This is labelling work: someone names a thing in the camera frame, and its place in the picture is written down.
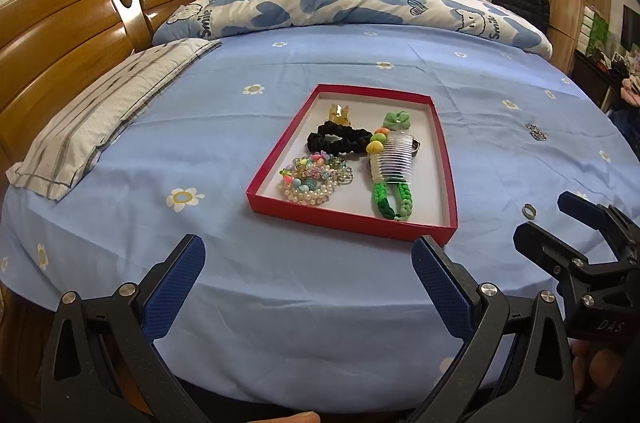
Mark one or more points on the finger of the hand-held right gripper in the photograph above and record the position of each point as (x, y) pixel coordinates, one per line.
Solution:
(545, 248)
(572, 203)

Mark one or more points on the white duvet with blue hearts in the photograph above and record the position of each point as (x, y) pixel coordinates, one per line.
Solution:
(325, 3)

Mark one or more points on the person's left hand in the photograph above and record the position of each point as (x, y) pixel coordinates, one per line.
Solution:
(295, 418)

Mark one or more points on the wooden headboard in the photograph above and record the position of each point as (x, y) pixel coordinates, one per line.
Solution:
(60, 28)

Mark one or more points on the stack of green boxes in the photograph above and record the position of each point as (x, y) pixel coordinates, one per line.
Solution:
(595, 30)

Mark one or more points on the black scrunchie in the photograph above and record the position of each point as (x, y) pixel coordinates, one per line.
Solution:
(325, 138)

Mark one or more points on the silver bangle watch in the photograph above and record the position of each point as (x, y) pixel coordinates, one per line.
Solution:
(416, 146)

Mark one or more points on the yellow hair clip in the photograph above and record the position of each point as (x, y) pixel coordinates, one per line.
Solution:
(340, 115)

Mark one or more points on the red cardboard box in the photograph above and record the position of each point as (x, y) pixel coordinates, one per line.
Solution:
(350, 213)

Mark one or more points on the person's right hand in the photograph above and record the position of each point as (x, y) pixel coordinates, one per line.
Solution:
(605, 368)

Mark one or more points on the grey striped pillow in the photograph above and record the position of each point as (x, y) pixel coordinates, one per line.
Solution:
(100, 103)

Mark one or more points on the green bow hair clip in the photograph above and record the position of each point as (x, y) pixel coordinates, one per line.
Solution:
(397, 119)

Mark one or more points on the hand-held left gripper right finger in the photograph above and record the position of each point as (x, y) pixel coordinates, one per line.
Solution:
(440, 288)

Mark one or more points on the clear hair comb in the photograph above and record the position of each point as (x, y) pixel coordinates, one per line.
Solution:
(392, 158)

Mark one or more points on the pile of clothes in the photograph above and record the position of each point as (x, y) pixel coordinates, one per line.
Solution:
(631, 78)

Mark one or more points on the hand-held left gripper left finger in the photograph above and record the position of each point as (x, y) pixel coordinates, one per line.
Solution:
(175, 288)

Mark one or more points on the silver rhinestone hair clip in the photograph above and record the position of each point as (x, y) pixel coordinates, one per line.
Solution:
(536, 132)

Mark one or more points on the black television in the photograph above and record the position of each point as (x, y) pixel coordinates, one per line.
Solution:
(632, 25)

